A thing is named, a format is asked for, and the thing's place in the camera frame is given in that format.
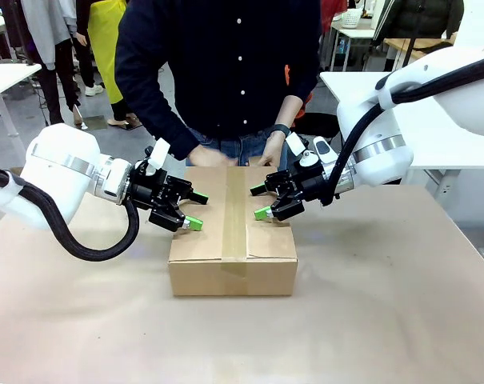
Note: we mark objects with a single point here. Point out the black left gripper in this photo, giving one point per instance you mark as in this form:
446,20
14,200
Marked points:
153,190

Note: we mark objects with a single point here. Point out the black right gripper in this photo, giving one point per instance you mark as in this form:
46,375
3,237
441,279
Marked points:
309,184

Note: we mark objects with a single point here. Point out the brown cardboard shipping box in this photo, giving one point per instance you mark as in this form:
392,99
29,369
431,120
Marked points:
201,248

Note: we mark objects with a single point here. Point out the person's left forearm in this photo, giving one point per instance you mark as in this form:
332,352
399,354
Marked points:
289,112

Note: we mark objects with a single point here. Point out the person's right forearm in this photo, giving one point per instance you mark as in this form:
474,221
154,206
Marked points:
169,128

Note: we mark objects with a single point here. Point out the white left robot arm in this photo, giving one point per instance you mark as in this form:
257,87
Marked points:
57,172

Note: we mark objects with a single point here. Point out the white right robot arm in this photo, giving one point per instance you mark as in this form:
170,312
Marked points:
385,156

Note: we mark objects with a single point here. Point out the person's left hand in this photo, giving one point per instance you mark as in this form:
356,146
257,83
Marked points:
273,150

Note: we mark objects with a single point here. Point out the person's right hand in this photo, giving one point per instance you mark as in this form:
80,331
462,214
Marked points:
209,157

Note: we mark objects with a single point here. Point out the brown packing tape strip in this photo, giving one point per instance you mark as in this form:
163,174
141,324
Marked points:
234,224

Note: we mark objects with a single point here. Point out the black wristwatch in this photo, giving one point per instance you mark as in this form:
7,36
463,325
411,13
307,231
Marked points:
281,129

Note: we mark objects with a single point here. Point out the person in dark button shirt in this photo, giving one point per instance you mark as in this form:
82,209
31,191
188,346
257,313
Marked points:
225,72

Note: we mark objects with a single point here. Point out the large white work table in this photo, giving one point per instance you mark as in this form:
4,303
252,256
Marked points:
433,132

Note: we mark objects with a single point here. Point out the white table with basket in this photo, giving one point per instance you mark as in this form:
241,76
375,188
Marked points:
353,38

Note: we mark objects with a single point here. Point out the person in yellow apron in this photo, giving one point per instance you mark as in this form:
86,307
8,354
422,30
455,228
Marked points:
109,44

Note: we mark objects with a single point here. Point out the white plastic basket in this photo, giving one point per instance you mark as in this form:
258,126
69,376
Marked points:
351,18

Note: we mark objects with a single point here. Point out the wooden top table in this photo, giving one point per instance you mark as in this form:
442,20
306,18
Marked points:
405,46

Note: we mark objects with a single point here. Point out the person in grey coat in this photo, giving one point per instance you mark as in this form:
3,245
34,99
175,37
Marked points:
49,44

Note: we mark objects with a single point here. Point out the small white desk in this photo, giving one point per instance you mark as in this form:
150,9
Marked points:
5,80

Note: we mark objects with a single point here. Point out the person in dark puffer jacket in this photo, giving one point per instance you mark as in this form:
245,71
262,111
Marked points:
421,18

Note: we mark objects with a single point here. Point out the white right wrist camera block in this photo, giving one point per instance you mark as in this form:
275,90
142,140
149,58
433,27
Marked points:
294,143

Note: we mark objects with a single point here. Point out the white wrist camera block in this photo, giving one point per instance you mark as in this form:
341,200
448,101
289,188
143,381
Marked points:
159,154
294,143

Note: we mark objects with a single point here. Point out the white left wrist camera block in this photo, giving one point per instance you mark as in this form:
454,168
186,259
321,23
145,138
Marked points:
159,154

